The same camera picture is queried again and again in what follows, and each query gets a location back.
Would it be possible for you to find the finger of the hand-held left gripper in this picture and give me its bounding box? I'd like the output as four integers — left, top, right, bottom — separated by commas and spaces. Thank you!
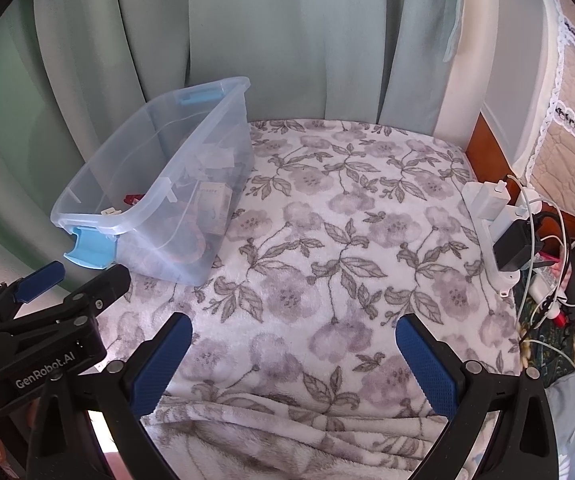
0, 260, 67, 322
64, 263, 132, 317

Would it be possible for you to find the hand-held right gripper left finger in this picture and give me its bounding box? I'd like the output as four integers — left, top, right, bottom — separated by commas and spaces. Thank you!
24, 311, 194, 480

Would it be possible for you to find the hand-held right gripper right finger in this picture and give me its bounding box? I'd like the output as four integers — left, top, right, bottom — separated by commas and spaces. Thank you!
395, 312, 561, 480

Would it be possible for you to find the clear plastic storage container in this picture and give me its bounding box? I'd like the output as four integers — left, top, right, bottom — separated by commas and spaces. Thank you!
50, 76, 255, 286

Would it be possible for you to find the cotton swab packet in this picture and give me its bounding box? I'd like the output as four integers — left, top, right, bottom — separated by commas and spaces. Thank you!
194, 182, 233, 236

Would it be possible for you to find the white power strip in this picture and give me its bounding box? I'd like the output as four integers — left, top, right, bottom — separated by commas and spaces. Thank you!
461, 180, 531, 297

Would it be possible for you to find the black charger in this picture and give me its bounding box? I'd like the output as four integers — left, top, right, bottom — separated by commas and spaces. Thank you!
492, 220, 541, 273

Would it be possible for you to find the floral grey blanket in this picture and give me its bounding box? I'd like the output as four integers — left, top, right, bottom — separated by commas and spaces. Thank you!
84, 119, 528, 480

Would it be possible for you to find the white charger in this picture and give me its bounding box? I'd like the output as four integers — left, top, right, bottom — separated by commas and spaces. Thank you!
467, 180, 511, 221

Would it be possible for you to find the brown wooden nightstand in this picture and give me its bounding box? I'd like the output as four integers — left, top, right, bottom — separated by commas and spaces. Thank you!
465, 112, 528, 196

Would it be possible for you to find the grey padded headboard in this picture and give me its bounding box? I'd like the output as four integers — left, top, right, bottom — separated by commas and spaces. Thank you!
435, 0, 563, 176

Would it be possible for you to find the pale green curtain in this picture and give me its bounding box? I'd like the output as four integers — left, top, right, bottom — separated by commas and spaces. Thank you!
0, 0, 471, 311

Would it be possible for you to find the white cable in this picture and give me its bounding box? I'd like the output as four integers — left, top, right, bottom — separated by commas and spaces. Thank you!
505, 175, 575, 376

